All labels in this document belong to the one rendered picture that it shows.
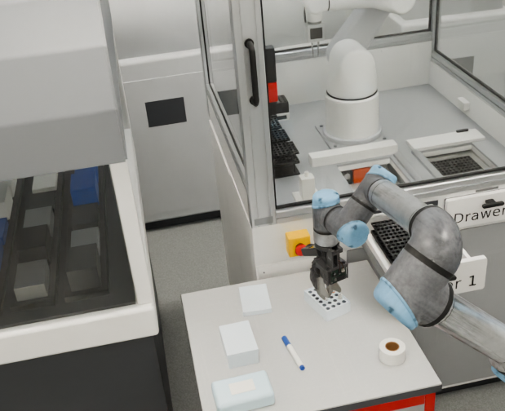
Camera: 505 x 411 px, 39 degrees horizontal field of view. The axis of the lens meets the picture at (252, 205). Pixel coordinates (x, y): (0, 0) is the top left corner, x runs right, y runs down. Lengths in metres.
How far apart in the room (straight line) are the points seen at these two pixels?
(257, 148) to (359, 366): 0.68
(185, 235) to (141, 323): 1.98
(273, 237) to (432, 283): 0.85
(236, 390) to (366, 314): 0.49
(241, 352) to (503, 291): 1.13
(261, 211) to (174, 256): 1.68
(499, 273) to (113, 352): 1.36
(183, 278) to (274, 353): 1.68
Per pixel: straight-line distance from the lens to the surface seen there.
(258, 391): 1.86
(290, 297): 2.21
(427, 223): 1.52
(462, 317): 1.60
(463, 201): 2.39
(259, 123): 2.04
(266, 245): 2.25
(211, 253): 3.79
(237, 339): 2.00
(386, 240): 2.21
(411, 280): 1.48
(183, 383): 3.07
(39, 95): 1.72
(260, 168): 2.11
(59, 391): 2.28
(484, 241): 2.54
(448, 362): 2.84
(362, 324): 2.11
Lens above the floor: 2.13
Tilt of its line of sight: 31 degrees down
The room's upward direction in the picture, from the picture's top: 5 degrees counter-clockwise
